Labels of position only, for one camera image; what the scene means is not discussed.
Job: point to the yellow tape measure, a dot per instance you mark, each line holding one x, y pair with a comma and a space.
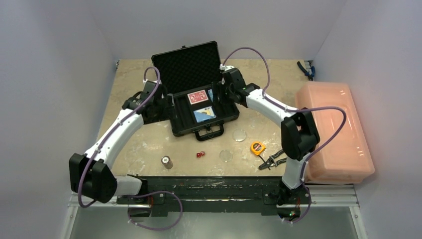
257, 148

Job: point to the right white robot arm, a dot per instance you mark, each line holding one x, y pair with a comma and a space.
299, 134

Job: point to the red playing card deck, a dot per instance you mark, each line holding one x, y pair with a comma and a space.
197, 97

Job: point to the black table front rail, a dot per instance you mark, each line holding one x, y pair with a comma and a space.
266, 195

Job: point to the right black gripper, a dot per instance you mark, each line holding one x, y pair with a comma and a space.
227, 83

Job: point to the blue poker chip stack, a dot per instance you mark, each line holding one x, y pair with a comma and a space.
210, 94

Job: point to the black poker set case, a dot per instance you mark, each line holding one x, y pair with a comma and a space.
190, 69

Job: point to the black wire stripper pliers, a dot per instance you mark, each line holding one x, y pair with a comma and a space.
272, 161

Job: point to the blue handled pliers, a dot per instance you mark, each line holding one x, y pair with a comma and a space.
310, 74

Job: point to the clear round disc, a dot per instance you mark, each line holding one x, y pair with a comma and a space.
226, 155
239, 135

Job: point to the blue playing card deck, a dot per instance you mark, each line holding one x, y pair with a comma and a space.
204, 114

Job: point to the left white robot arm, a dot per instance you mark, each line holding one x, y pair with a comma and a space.
91, 177

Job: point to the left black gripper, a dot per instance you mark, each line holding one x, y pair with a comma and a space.
168, 113

